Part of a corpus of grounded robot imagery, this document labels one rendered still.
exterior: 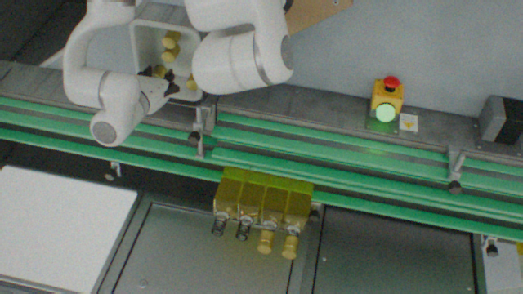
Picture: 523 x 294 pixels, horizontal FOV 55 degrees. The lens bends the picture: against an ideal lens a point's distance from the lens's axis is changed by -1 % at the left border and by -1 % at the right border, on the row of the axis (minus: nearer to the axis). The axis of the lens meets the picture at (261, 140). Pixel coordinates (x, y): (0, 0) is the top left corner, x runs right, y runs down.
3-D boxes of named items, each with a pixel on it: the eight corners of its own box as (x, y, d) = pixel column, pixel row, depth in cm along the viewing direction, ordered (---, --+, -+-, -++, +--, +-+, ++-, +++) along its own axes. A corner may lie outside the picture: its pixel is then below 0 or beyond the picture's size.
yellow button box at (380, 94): (369, 97, 131) (368, 117, 126) (376, 75, 126) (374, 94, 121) (396, 102, 131) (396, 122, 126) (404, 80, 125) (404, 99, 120)
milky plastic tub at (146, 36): (149, 72, 140) (138, 91, 134) (140, 0, 124) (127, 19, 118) (211, 82, 138) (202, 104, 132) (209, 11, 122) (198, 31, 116)
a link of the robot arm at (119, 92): (80, 77, 92) (129, 84, 91) (106, 55, 101) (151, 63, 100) (87, 146, 100) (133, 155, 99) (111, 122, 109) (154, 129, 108)
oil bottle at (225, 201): (232, 158, 139) (211, 220, 124) (232, 144, 135) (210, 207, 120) (252, 162, 139) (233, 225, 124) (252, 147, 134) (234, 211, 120)
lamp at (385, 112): (374, 113, 125) (373, 122, 123) (378, 100, 122) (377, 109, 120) (392, 118, 125) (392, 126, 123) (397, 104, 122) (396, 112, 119)
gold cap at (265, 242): (260, 236, 121) (256, 252, 118) (261, 228, 118) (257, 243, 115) (274, 239, 120) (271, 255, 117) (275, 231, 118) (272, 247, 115)
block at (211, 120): (209, 112, 138) (202, 130, 133) (209, 85, 131) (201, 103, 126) (222, 114, 137) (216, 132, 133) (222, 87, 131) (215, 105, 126)
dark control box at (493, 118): (477, 117, 129) (480, 140, 123) (489, 93, 123) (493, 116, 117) (510, 122, 128) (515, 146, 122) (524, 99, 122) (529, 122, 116)
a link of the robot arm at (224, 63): (203, 15, 95) (176, 66, 84) (268, -3, 90) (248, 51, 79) (225, 56, 101) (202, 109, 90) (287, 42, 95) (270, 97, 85)
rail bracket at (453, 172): (441, 150, 122) (444, 193, 113) (451, 129, 117) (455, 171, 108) (458, 153, 122) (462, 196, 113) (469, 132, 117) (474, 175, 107)
